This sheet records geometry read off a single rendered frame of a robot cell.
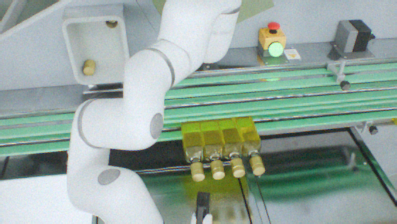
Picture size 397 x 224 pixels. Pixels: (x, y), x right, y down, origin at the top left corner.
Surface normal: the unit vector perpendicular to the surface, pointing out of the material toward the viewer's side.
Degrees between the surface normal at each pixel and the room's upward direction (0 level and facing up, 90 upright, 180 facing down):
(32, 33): 0
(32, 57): 0
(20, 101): 90
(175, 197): 90
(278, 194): 90
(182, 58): 60
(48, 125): 90
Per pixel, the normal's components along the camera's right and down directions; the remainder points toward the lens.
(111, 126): -0.58, 0.03
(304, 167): -0.01, -0.75
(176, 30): -0.33, 0.58
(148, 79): 0.51, -0.54
